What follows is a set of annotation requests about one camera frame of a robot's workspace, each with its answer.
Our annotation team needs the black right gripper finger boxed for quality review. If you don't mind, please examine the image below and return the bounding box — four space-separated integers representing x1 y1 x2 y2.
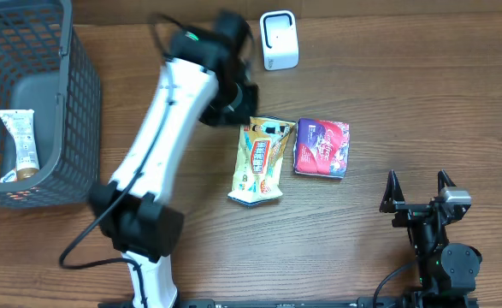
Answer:
379 169 405 213
437 169 456 194

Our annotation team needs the yellow wet wipes packet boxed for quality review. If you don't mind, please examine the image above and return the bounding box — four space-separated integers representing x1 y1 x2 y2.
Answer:
227 116 296 206

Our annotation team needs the red purple tissue pack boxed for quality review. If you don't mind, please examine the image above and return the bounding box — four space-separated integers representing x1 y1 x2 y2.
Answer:
293 118 351 179

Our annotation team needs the white tube gold cap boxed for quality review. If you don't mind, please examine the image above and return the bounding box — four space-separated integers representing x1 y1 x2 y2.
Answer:
0 110 40 181

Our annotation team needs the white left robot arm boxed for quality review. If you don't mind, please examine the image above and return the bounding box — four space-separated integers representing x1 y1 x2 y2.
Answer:
88 10 258 307

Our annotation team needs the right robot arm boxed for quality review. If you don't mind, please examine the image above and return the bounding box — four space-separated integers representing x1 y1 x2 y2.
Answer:
372 170 482 307

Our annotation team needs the white barcode scanner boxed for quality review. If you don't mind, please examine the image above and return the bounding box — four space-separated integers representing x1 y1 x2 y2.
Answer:
259 10 299 71

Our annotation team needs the dark grey plastic basket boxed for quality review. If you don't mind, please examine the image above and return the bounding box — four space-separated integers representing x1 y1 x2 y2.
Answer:
0 0 102 209

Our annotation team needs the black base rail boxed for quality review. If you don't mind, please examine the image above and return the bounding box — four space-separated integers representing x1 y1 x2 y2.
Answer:
97 297 480 308

